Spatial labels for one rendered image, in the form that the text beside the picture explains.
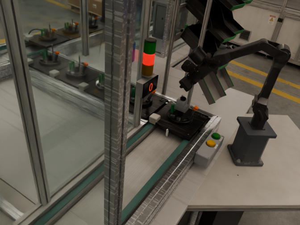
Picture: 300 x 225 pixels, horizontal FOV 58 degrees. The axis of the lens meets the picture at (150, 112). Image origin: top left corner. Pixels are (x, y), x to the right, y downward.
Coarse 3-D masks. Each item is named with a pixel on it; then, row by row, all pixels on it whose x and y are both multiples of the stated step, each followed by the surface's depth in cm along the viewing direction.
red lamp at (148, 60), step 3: (144, 54) 114; (147, 54) 113; (150, 54) 113; (153, 54) 114; (144, 57) 114; (147, 57) 114; (150, 57) 114; (153, 57) 114; (144, 60) 115; (147, 60) 114; (150, 60) 114; (153, 60) 115; (144, 63) 116; (147, 63) 115; (150, 63) 115; (153, 63) 117
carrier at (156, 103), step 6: (156, 96) 162; (144, 102) 152; (150, 102) 152; (156, 102) 156; (162, 102) 157; (144, 108) 150; (150, 108) 150; (156, 108) 151; (144, 114) 145; (150, 114) 146
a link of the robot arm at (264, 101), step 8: (280, 48) 108; (288, 48) 109; (288, 56) 107; (272, 64) 114; (280, 64) 110; (272, 72) 114; (272, 80) 116; (264, 88) 119; (272, 88) 118; (256, 96) 124; (264, 96) 120; (256, 104) 122; (264, 104) 121
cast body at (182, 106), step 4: (180, 96) 142; (180, 100) 138; (184, 100) 138; (176, 104) 141; (180, 104) 139; (184, 104) 138; (188, 104) 142; (176, 108) 142; (180, 108) 140; (184, 108) 139; (184, 112) 140
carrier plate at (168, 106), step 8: (168, 104) 156; (160, 112) 148; (160, 120) 142; (192, 120) 145; (200, 120) 146; (168, 128) 138; (176, 128) 138; (184, 128) 139; (192, 128) 139; (184, 136) 134; (192, 136) 136
